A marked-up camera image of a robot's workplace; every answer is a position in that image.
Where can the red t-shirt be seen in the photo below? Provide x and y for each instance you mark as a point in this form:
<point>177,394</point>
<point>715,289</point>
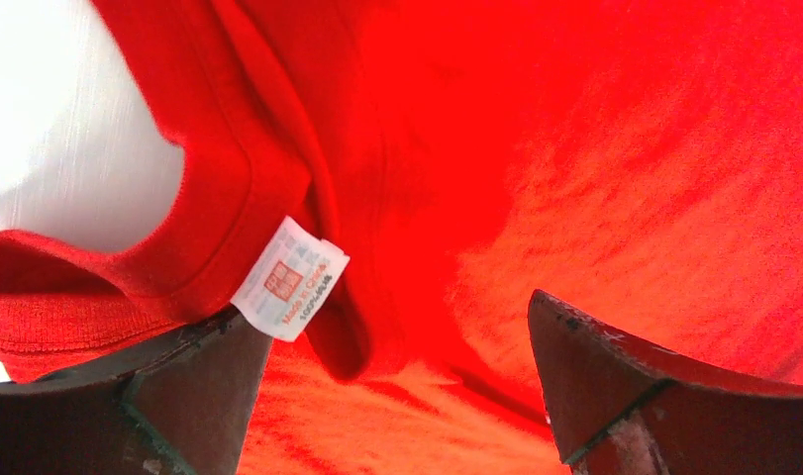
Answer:
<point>640,160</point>

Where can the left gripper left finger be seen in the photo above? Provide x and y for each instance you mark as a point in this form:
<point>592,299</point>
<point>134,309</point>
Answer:
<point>177,403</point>

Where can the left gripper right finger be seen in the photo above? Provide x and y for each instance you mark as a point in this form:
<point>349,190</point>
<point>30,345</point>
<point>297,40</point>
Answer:
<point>619,404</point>

